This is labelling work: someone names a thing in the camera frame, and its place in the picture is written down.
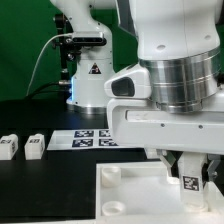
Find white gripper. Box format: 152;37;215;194
107;99;224;182

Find white square tabletop tray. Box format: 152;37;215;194
95;162;224;224

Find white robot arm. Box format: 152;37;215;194
50;0;224;180

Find white marker sheet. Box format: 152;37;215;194
46;128;134;151

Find black cables at base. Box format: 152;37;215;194
26;81;73;100

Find white cable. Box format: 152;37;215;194
25;33;74;97

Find black camera stand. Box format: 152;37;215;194
52;13;81;89

